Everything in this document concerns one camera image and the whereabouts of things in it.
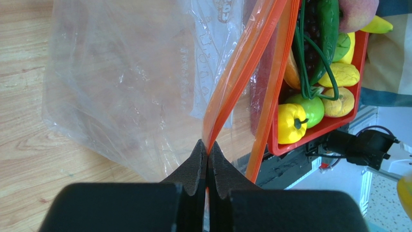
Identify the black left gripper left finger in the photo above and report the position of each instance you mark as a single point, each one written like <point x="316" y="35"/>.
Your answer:
<point x="175" y="204"/>

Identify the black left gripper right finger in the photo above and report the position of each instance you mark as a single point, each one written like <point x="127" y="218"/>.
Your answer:
<point x="238" y="205"/>

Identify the clear orange zip top bag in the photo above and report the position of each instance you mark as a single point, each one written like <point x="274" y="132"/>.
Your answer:
<point x="141" y="81"/>

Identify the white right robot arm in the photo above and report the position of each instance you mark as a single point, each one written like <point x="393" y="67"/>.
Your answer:
<point x="375" y="147"/>

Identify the yellow bell pepper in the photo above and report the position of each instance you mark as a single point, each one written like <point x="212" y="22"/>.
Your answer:
<point x="292" y="123"/>

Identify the red plastic tray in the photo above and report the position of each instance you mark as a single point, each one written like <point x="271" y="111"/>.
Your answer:
<point x="327" y="124"/>

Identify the green lime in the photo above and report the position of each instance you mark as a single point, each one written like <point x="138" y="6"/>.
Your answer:
<point x="314" y="108"/>

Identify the striped blue yellow pillow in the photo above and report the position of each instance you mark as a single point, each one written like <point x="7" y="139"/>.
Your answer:
<point x="387" y="79"/>

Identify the green cucumber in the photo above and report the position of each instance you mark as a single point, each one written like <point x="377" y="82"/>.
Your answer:
<point x="327" y="13"/>

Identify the peach at tray corner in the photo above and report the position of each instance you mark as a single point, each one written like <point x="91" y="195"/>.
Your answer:
<point x="356" y="14"/>

